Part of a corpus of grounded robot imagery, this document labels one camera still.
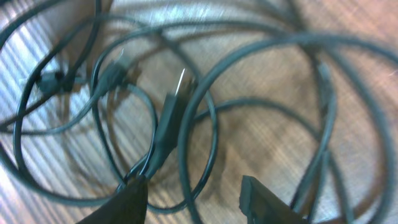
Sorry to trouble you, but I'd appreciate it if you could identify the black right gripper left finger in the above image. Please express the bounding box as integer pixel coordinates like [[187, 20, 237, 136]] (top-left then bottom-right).
[[78, 179, 148, 224]]

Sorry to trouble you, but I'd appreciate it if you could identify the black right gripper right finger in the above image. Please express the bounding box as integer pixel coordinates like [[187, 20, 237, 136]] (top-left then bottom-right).
[[239, 175, 308, 224]]

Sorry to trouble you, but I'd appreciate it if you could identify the black cable bundle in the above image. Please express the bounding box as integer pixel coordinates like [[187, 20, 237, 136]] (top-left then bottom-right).
[[0, 0, 398, 224]]

